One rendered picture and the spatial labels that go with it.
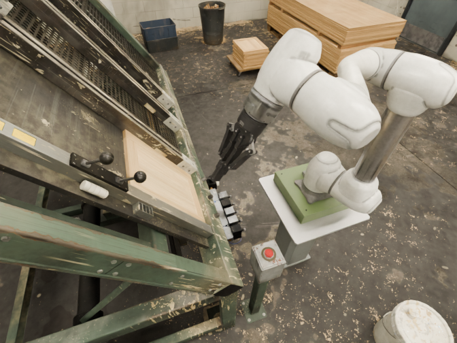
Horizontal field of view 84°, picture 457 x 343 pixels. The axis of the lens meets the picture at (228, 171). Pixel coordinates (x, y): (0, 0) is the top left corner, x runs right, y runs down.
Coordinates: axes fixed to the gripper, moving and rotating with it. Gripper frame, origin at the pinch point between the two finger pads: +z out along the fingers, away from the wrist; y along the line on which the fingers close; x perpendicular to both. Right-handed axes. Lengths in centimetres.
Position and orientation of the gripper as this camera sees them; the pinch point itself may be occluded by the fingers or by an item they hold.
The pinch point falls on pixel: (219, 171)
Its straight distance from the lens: 75.3
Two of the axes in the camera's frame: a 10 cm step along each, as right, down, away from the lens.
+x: 7.3, 0.1, 6.8
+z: -4.8, 7.1, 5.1
